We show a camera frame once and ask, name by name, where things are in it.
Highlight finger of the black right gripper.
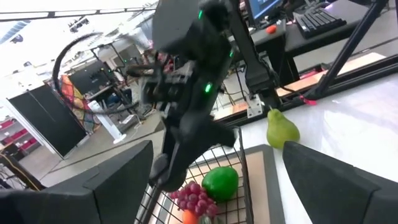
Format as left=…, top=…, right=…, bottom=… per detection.
left=148, top=152, right=171, bottom=186
left=157, top=160, right=190, bottom=193

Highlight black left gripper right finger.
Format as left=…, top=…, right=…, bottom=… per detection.
left=282, top=141, right=398, bottom=224

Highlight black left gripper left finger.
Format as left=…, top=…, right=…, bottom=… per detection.
left=0, top=139, right=155, bottom=224

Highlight red grape bunch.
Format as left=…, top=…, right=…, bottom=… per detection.
left=169, top=181, right=219, bottom=218

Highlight orange fruit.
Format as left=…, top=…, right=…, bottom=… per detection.
left=182, top=210, right=200, bottom=224

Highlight green lime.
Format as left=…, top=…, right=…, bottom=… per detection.
left=201, top=166, right=240, bottom=203

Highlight large black partition panel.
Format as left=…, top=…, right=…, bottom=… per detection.
left=7, top=83, right=88, bottom=159

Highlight green pear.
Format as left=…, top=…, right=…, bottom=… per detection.
left=266, top=107, right=301, bottom=150

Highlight colourful patterned cloth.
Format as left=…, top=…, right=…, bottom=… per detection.
left=60, top=74, right=98, bottom=133

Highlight red tag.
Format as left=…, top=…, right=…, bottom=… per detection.
left=299, top=94, right=318, bottom=106

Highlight light wooden board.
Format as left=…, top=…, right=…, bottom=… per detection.
left=213, top=51, right=387, bottom=121

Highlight black desk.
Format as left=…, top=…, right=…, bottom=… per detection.
left=248, top=0, right=398, bottom=86

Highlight computer monitor blue screen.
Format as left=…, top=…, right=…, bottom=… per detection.
left=244, top=0, right=284, bottom=23

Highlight black keyboard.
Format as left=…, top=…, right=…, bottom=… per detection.
left=293, top=7, right=348, bottom=40

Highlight black wire basket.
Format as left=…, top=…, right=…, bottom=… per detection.
left=133, top=126, right=255, bottom=224

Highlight white post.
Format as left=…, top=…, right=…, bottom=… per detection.
left=88, top=100, right=127, bottom=145

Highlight silver metal bracket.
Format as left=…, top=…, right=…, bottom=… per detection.
left=246, top=94, right=264, bottom=119

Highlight black frame post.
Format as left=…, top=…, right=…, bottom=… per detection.
left=228, top=0, right=283, bottom=110

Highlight black table edge rail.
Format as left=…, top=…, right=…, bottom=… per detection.
left=213, top=54, right=398, bottom=128

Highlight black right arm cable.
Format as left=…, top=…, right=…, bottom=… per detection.
left=52, top=31, right=141, bottom=116

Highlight black diagonal frame strut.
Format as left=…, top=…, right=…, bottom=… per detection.
left=306, top=0, right=391, bottom=101

